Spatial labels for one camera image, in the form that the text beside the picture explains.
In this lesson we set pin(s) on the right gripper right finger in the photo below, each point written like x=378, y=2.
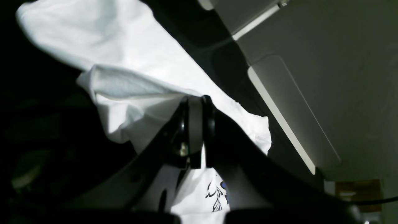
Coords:
x=259, y=190

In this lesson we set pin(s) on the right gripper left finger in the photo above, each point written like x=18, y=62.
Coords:
x=143, y=191

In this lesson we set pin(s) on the white printed t-shirt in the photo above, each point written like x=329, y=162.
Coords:
x=133, y=108

